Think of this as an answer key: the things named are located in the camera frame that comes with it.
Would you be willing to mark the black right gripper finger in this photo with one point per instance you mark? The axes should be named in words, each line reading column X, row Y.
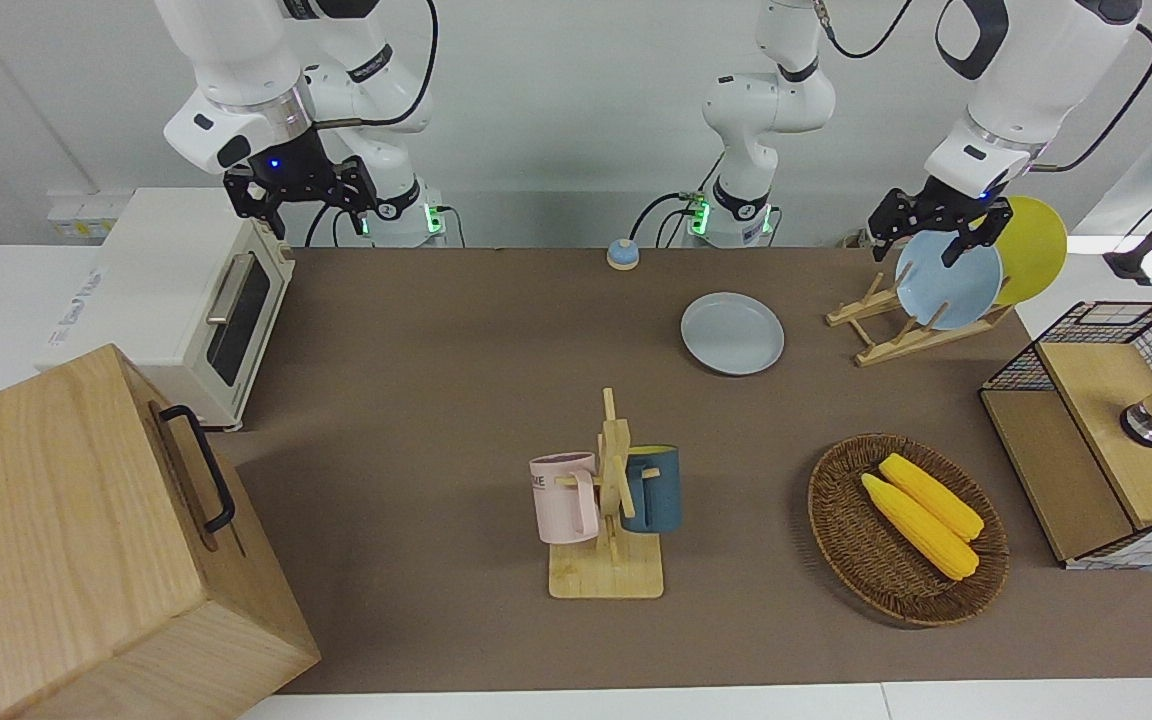
column 358, row 188
column 251, row 200

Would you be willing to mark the white toaster oven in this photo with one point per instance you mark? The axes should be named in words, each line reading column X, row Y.
column 151, row 290

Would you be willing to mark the wooden mug tree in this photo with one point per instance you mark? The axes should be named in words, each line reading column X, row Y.
column 606, row 575

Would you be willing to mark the brown table mat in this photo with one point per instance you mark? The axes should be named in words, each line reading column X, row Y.
column 416, row 400

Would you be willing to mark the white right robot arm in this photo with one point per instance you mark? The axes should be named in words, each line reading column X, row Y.
column 236, row 60

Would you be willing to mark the light blue plate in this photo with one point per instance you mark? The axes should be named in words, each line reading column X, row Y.
column 946, row 295

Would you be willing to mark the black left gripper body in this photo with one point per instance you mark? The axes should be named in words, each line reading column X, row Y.
column 951, row 205

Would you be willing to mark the dark blue mug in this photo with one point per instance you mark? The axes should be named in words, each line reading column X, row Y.
column 658, row 490

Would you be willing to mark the white wall power strip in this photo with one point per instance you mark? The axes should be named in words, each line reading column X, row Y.
column 86, row 215

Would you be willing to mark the pink mug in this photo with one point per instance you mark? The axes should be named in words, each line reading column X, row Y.
column 561, row 500

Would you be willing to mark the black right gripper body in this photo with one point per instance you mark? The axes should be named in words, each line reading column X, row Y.
column 291, row 165

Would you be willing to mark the gray plate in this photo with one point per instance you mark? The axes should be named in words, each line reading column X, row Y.
column 732, row 333

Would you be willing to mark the brown wicker basket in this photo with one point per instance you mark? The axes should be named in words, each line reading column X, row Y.
column 866, row 560

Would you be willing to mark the small blue call bell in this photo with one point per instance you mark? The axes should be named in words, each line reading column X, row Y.
column 622, row 255

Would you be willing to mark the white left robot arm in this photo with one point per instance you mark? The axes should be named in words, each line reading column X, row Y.
column 766, row 100

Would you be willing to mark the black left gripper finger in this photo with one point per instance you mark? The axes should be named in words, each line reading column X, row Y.
column 891, row 225
column 981, row 230

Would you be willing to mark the yellow corn cob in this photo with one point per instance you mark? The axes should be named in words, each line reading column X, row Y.
column 931, row 495
column 921, row 530

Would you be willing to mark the wooden plate rack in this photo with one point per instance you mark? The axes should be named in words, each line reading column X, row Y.
column 896, row 346

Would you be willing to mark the yellow plate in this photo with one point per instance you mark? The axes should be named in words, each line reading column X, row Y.
column 1036, row 250

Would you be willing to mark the large wooden box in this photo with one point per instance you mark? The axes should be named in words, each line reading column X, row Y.
column 66, row 540

